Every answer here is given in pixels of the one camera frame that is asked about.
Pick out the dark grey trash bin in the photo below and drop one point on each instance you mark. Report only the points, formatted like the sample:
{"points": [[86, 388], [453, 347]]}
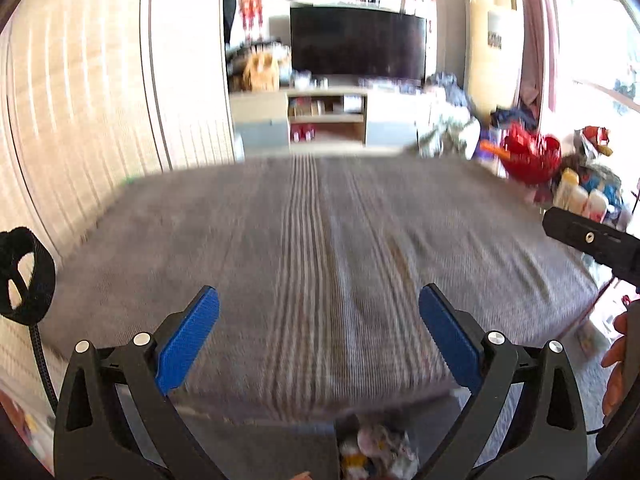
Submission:
{"points": [[342, 432]]}

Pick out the pile of clothes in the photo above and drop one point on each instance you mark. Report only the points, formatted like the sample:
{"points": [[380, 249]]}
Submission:
{"points": [[450, 130]]}

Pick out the red figure wall decoration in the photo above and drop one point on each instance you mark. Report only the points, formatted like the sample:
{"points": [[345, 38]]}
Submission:
{"points": [[250, 0]]}

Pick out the bright window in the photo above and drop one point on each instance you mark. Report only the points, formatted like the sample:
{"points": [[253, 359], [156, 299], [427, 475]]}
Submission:
{"points": [[595, 35]]}

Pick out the red and yellow toy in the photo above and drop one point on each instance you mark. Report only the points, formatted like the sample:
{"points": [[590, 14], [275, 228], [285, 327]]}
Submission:
{"points": [[595, 137]]}

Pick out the brown stuffed toy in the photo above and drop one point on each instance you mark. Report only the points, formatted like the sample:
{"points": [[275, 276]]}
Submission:
{"points": [[261, 72]]}

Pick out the beige bamboo sofa mat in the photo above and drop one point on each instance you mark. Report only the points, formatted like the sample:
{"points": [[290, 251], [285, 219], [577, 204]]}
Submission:
{"points": [[75, 110]]}

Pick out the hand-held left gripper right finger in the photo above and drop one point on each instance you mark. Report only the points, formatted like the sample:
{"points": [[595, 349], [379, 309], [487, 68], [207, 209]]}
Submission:
{"points": [[450, 340]]}

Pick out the pink curtain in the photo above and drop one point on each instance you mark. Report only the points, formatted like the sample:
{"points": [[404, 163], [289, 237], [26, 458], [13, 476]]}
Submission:
{"points": [[537, 35]]}

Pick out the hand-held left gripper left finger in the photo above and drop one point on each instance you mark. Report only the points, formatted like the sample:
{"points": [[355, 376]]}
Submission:
{"points": [[187, 340]]}

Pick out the black flat television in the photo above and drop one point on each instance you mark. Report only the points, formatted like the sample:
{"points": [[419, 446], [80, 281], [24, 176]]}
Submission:
{"points": [[357, 42]]}

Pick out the grey striped blanket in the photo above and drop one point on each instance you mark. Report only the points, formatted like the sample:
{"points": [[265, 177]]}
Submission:
{"points": [[300, 260]]}

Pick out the red basket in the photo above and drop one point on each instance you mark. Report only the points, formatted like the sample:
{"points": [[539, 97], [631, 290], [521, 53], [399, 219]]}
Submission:
{"points": [[532, 160]]}

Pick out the cream standing air conditioner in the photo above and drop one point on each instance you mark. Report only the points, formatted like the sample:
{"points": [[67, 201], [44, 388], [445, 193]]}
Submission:
{"points": [[492, 70]]}

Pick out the person's right hand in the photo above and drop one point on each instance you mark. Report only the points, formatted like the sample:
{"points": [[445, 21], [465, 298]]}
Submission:
{"points": [[615, 390]]}

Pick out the yellow crumpled wrapper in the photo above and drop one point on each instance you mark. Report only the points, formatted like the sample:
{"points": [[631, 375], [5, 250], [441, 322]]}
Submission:
{"points": [[352, 461]]}

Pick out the white and pink bottle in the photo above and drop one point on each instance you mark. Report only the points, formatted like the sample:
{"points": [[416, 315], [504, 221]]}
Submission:
{"points": [[596, 207]]}

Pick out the beige tv cabinet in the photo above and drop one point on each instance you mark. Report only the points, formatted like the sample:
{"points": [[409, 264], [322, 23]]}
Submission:
{"points": [[260, 110]]}

